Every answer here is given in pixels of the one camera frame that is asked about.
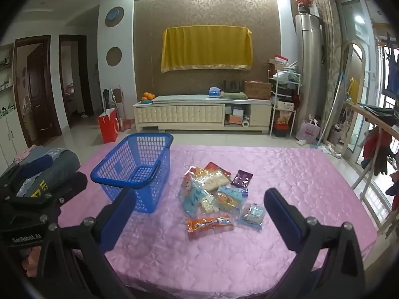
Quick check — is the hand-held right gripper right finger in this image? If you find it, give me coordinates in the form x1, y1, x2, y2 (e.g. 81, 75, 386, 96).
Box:
264, 188, 368, 299

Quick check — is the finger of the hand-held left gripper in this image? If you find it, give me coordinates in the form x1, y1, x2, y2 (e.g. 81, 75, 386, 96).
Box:
6, 172, 88, 225
0, 155, 54, 195

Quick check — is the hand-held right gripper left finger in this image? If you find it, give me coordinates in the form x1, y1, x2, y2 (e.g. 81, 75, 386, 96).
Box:
31, 188, 138, 299

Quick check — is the clear blue snack packet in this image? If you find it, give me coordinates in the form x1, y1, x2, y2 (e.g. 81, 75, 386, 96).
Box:
237, 203, 266, 231

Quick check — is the cartoon face snack packet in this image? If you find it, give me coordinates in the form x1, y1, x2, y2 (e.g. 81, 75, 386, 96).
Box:
215, 186, 244, 212

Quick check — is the small foil candy sachet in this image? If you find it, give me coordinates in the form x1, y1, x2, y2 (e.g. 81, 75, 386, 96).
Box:
231, 169, 254, 189

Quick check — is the orange snack bar packet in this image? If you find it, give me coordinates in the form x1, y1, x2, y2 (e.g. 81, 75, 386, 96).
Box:
187, 216, 234, 241

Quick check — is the clear white wafer packet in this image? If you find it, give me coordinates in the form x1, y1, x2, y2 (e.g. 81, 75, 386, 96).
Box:
178, 173, 219, 218

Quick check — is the blue plastic basket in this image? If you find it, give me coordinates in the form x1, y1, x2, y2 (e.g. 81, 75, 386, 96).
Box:
90, 133, 174, 214

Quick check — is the long cracker packet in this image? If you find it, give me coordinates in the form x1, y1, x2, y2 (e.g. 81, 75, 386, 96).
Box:
193, 168, 233, 192

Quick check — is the large red snack packet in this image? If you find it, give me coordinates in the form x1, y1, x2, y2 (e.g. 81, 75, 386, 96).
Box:
204, 161, 232, 175

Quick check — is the person's left hand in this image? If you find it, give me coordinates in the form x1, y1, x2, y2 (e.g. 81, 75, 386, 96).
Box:
19, 245, 42, 273

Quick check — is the pink cloth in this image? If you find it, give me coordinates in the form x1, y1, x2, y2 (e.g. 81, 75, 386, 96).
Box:
14, 147, 35, 163

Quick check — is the white cabinet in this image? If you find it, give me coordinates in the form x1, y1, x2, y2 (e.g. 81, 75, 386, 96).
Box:
0, 45, 27, 169

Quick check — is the pink tablecloth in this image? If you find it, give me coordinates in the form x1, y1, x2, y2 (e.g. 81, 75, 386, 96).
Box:
56, 145, 379, 296

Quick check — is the red shopping bag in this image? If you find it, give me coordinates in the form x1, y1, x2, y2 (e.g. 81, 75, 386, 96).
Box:
98, 107, 119, 144

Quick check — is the pink broom and dustpan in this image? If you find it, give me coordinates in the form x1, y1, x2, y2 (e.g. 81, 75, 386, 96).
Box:
117, 84, 134, 131

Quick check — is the dark wooden door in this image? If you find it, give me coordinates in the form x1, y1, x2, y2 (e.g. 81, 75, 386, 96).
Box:
14, 36, 61, 145

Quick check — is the pink bag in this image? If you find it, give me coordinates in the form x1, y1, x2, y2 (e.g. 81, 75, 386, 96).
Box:
296, 120, 321, 145

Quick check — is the cream TV cabinet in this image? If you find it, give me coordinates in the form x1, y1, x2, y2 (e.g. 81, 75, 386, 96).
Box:
133, 95, 273, 135

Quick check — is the white metal rack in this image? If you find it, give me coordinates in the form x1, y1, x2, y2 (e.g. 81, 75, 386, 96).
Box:
270, 59, 301, 138

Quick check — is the black garment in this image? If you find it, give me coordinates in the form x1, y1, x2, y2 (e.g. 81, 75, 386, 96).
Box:
372, 145, 395, 176

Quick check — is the red garment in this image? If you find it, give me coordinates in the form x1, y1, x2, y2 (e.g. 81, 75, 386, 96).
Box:
362, 128, 393, 169

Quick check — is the mop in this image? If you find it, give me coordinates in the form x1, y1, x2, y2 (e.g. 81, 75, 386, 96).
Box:
312, 72, 346, 150

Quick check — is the cardboard box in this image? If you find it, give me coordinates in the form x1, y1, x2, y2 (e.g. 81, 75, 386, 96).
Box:
244, 81, 272, 100

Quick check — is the wooden drying rack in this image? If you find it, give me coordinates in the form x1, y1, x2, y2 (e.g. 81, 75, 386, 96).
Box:
341, 101, 399, 240

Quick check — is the black router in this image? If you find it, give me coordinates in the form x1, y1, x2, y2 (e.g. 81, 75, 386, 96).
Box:
222, 80, 244, 93

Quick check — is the silver standing air conditioner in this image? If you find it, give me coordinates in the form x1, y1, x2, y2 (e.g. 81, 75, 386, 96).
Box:
295, 13, 325, 131

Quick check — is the patterned leaning mattress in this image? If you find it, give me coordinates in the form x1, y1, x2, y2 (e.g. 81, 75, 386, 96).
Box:
312, 0, 343, 142

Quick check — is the yellow cloth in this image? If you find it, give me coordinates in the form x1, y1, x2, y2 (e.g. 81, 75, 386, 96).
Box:
160, 26, 254, 74

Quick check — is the vase of red flowers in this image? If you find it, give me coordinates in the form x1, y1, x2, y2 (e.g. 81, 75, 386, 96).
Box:
292, 0, 314, 14

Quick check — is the dark wooden door frame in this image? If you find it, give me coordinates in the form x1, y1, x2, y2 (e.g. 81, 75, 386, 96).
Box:
59, 35, 94, 128

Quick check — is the round brown wall panel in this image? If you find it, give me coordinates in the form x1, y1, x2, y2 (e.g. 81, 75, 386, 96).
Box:
104, 6, 124, 28
106, 47, 123, 67

